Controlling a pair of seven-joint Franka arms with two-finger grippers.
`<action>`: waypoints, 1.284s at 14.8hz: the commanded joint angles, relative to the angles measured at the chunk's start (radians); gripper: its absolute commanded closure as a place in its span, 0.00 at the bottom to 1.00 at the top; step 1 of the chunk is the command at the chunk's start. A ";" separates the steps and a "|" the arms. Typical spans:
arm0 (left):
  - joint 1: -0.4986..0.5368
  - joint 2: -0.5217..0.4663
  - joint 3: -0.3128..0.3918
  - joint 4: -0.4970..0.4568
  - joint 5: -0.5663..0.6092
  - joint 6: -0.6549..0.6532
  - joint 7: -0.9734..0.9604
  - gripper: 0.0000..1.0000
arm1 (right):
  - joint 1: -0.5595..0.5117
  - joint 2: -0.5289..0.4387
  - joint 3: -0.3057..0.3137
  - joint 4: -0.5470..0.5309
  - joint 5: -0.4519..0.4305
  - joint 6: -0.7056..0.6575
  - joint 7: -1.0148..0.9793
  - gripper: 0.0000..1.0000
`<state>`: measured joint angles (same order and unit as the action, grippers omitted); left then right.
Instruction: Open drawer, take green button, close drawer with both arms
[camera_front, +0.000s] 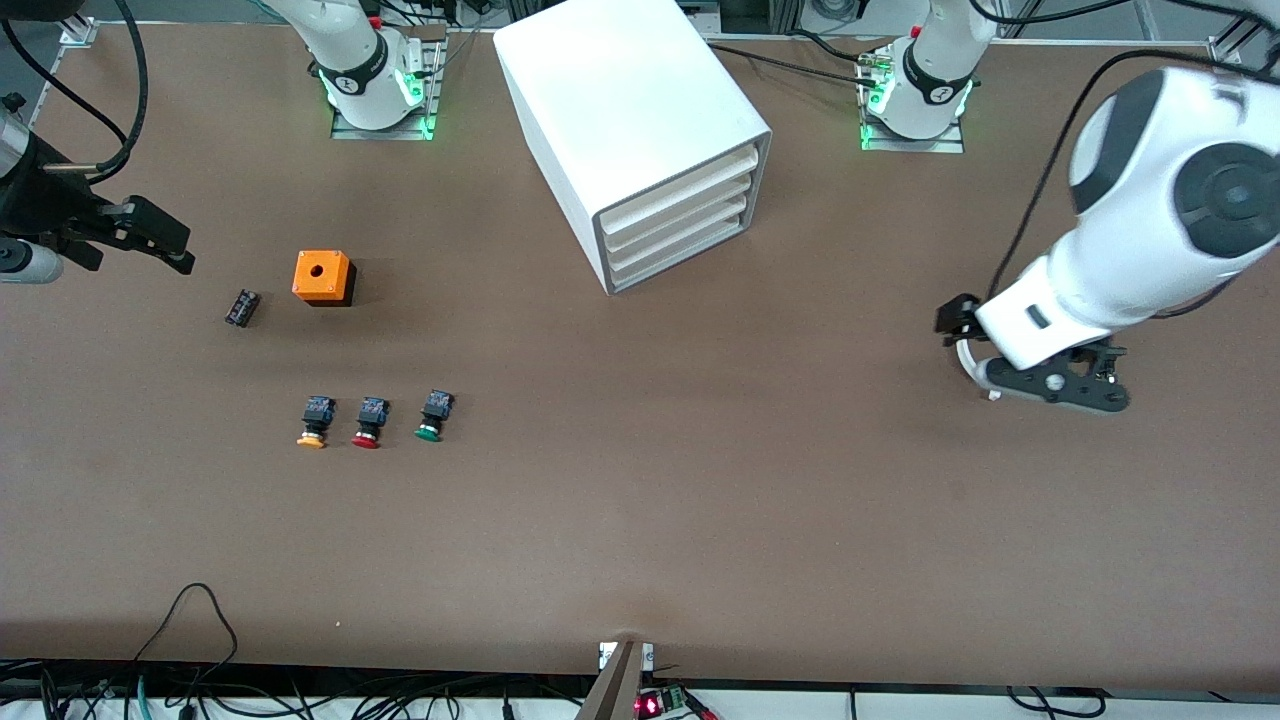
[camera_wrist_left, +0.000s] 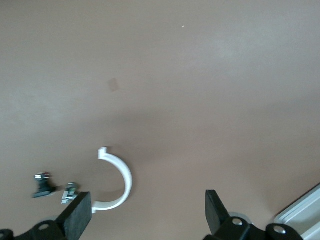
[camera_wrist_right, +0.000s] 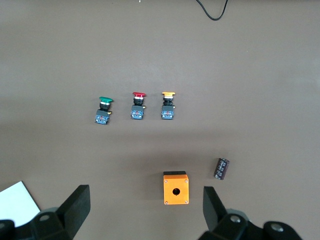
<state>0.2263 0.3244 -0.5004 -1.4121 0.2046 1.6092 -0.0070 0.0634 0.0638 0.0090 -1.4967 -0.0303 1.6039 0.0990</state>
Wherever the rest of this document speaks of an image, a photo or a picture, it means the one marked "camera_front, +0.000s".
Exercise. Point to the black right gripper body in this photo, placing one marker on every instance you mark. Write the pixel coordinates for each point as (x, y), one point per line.
(42, 205)

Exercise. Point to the green push button switch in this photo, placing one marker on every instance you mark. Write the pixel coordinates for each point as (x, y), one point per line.
(436, 408)

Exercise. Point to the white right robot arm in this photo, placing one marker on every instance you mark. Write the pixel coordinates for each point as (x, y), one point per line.
(350, 50)

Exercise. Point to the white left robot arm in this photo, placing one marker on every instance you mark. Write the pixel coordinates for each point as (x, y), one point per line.
(1150, 150)

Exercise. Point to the small black contact block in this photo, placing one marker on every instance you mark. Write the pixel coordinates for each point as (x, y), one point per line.
(242, 308)

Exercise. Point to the small circuit board red LED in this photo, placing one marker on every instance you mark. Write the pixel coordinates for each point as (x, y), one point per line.
(665, 698)

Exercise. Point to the aluminium frame profile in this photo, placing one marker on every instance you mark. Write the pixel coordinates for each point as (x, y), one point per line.
(78, 30)
(1222, 50)

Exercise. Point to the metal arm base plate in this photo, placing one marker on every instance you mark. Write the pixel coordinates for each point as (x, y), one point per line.
(385, 134)
(910, 145)

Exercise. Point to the orange button enclosure box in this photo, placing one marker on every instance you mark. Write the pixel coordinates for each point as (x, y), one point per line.
(335, 280)

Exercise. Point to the yellow push button switch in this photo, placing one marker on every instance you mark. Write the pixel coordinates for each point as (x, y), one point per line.
(318, 412)

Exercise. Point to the red push button switch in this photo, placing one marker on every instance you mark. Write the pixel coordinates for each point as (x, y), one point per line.
(372, 412)

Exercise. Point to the white drawer cabinet grey frame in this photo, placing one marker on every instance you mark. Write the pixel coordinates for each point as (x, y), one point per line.
(620, 90)

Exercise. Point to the small metal clamp bracket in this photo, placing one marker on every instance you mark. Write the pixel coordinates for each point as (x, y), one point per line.
(604, 655)

